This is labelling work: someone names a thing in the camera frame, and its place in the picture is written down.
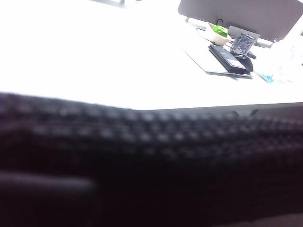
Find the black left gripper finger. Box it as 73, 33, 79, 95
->
0, 172, 98, 227

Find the black mesh office chair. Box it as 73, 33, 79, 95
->
0, 91, 303, 227

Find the white office desk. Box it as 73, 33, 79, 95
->
0, 0, 303, 117

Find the grey desk mat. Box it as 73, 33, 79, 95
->
179, 42, 254, 79

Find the beige bowl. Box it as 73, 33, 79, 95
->
205, 23, 232, 46

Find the green round item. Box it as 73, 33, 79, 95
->
212, 24, 229, 38

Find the grey crumpled foil object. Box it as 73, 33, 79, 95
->
229, 33, 258, 55

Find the small blue packet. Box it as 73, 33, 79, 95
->
260, 72, 274, 84

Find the grey stand box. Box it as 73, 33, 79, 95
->
227, 25, 261, 41

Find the grey desk divider panel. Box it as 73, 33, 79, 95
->
177, 0, 303, 42

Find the white plastic bag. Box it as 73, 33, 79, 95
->
269, 35, 303, 83

